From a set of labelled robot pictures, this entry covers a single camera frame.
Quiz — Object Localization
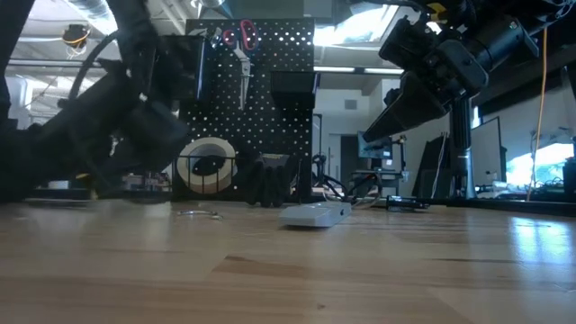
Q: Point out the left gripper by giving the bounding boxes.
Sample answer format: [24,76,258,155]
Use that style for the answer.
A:
[67,62,190,202]

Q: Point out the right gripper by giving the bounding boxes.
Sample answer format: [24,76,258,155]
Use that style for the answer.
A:
[363,17,490,143]

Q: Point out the white masking tape roll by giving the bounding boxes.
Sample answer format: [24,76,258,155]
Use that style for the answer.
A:
[175,137,239,194]

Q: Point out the silver combination wrench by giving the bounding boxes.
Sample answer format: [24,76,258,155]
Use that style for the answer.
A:
[187,25,223,50]

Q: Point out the red and blue scissors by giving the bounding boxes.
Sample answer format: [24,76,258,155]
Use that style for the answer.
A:
[221,18,261,112]

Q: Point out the grey torpedo level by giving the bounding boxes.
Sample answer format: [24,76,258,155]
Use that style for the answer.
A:
[277,201,354,229]

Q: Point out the computer monitor on arm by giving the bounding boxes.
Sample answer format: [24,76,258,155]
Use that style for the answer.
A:
[357,130,394,160]

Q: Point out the dark office desk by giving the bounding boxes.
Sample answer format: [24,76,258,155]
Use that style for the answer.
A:
[350,168,406,197]

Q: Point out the ceiling strip light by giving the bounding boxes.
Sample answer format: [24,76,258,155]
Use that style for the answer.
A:
[313,66,405,76]

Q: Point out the tall black pegboard bin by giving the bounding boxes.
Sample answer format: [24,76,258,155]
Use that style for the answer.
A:
[155,34,207,102]

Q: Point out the white panel on stand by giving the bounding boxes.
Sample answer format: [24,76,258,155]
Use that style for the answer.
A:
[470,116,508,189]

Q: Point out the short black pegboard bin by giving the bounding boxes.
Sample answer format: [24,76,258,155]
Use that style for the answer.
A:
[268,70,321,111]

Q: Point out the clear safety glasses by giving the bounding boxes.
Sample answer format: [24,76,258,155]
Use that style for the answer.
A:
[321,186,361,206]

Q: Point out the black metal pegboard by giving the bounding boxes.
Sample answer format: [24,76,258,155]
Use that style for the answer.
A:
[173,17,316,203]

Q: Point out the black work gloves pair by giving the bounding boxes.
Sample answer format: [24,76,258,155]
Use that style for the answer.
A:
[236,152,302,209]

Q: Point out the black wire basket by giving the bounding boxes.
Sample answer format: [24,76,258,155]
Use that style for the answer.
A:
[170,154,239,195]

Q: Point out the silver wire hook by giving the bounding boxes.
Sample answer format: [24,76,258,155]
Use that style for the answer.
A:
[175,208,224,221]

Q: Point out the yellow cable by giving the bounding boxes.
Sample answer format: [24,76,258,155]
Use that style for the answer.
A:
[525,26,551,203]

